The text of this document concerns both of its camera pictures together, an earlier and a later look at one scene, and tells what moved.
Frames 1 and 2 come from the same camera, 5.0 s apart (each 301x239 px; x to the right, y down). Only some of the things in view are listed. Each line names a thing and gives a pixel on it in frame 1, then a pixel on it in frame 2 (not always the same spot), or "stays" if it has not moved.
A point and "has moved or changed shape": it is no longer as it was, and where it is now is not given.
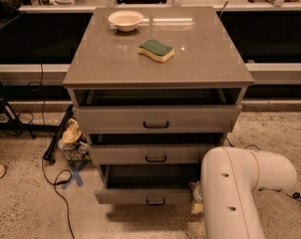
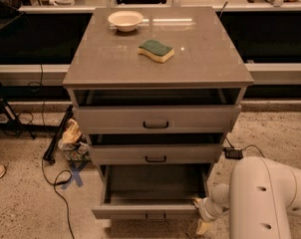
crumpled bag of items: x=74 y=143 stays
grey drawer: x=150 y=153 stays
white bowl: x=126 y=20 stays
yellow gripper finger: x=198 y=208 to x=202 y=227
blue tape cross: x=76 y=173 stays
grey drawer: x=148 y=183 has moved or changed shape
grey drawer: x=201 y=119 stays
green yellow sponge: x=156 y=50 stays
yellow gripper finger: x=193 y=184 to x=199 y=201
